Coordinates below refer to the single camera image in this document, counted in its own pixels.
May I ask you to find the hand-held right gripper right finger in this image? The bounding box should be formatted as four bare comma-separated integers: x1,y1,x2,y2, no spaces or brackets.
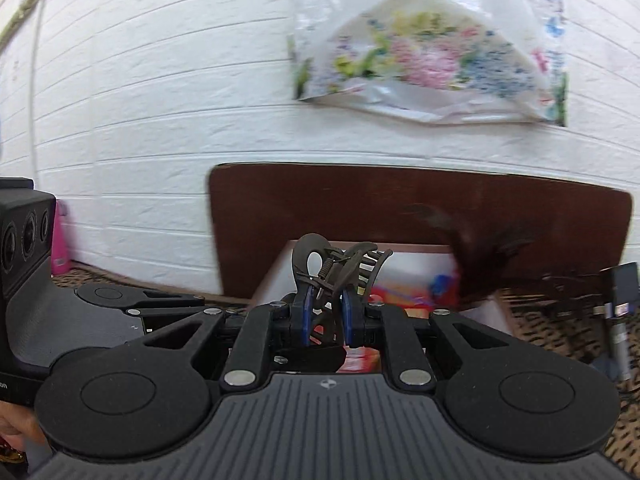
341,290,516,393

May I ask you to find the red and black feather toy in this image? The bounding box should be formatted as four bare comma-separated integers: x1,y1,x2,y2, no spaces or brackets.
400,202,551,311

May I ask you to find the person's left hand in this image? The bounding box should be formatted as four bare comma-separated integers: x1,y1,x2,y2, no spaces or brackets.
0,400,51,453

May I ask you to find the pink plastic object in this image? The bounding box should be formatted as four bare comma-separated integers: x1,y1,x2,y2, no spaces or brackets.
52,200,72,277

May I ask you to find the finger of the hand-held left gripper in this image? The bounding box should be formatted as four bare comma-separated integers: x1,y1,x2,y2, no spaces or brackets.
144,310,211,335
122,287,207,310

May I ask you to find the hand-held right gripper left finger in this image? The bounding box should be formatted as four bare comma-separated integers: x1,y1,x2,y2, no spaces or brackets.
125,287,316,391

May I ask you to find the floral plastic bag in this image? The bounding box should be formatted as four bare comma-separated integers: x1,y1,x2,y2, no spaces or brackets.
287,0,571,128

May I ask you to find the patterned brown mat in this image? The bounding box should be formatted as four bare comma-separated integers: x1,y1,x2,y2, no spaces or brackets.
50,265,640,461

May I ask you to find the dark hair claw clip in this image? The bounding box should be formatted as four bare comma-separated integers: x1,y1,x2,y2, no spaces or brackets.
291,232,396,372

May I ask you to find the brown wooden board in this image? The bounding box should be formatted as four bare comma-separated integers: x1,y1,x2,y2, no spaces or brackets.
207,162,633,306

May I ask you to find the cardboard box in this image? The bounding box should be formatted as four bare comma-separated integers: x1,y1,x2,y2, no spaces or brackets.
250,240,516,376

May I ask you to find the red printed packet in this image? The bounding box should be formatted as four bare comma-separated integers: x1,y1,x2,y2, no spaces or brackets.
372,272,461,311

